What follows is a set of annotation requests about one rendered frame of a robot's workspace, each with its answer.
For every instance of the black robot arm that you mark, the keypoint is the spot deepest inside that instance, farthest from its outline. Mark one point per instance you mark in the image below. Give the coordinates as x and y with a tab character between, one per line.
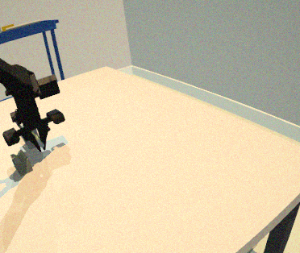
23	86

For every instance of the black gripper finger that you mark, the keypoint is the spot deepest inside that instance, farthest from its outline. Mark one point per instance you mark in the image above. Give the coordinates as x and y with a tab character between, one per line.
43	135
33	140

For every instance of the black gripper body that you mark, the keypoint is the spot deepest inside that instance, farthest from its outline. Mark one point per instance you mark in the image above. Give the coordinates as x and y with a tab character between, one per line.
31	120

